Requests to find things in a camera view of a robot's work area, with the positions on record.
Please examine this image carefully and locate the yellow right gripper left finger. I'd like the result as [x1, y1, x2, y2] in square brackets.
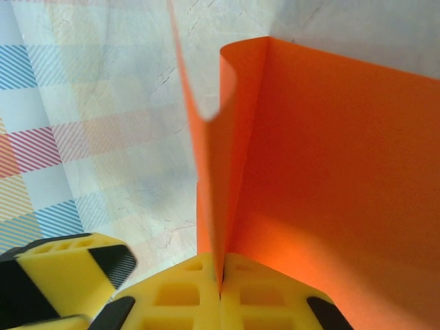
[89, 252, 221, 330]

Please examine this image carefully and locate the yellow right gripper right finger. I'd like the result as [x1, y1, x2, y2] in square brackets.
[219, 253, 355, 330]

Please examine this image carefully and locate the orange paper sheet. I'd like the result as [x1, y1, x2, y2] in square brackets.
[167, 0, 440, 330]

